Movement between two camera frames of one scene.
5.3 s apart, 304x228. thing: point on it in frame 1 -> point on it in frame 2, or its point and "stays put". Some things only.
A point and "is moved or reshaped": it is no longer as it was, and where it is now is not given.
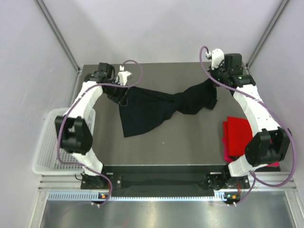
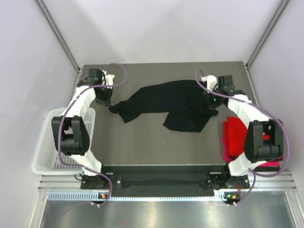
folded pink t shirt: (229, 159) stays put
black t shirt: (144, 108) is moved or reshaped
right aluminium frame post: (281, 8) stays put
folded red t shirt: (238, 132) stays put
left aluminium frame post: (59, 34) stays put
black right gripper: (220, 66) -> (209, 103)
